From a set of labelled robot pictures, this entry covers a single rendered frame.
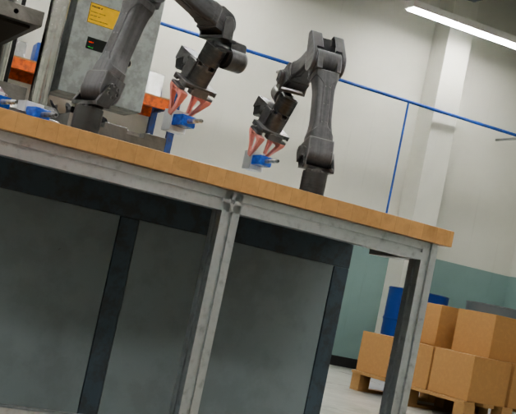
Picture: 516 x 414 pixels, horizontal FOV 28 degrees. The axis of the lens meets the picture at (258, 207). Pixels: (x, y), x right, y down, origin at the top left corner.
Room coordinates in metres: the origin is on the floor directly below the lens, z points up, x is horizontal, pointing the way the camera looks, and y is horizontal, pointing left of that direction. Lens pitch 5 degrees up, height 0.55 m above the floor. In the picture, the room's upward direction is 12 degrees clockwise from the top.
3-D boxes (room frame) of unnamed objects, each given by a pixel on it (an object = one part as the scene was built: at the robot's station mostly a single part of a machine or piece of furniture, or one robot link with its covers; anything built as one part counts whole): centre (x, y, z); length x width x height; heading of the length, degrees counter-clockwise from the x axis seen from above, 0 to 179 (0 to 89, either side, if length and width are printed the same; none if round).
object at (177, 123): (2.52, 0.22, 0.93); 0.13 x 0.05 x 0.05; 41
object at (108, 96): (2.23, 0.40, 0.90); 0.09 x 0.06 x 0.06; 50
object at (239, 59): (2.52, 0.16, 1.14); 0.12 x 0.09 x 0.12; 140
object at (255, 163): (2.92, 0.01, 0.93); 0.13 x 0.05 x 0.05; 37
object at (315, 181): (2.52, -0.12, 0.84); 0.20 x 0.07 x 0.08; 119
